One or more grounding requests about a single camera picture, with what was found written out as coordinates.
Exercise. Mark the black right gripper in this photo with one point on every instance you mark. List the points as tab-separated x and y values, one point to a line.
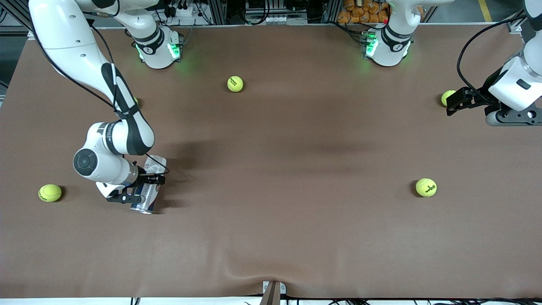
149	179

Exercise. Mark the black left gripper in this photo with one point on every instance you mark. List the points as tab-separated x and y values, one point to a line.
482	96

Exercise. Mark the clear Wilson tennis ball can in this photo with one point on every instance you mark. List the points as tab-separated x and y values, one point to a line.
146	203

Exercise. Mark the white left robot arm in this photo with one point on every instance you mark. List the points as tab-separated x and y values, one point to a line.
394	46

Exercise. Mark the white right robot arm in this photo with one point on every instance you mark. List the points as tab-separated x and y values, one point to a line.
72	38

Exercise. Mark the aluminium corner profile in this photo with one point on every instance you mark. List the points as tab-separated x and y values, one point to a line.
514	26

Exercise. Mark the pile of orange objects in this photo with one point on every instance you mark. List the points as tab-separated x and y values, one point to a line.
360	12

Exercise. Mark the brown table mat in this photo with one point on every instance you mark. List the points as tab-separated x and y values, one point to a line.
296	212

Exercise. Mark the white power strip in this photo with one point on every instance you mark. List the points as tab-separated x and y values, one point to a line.
281	19
182	10

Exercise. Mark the aluminium frame post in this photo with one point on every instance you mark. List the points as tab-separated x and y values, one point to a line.
333	10
218	10

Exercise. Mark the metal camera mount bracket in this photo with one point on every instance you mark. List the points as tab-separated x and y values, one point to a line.
271	296

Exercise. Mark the aluminium frame strut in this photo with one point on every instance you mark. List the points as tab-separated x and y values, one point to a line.
19	15

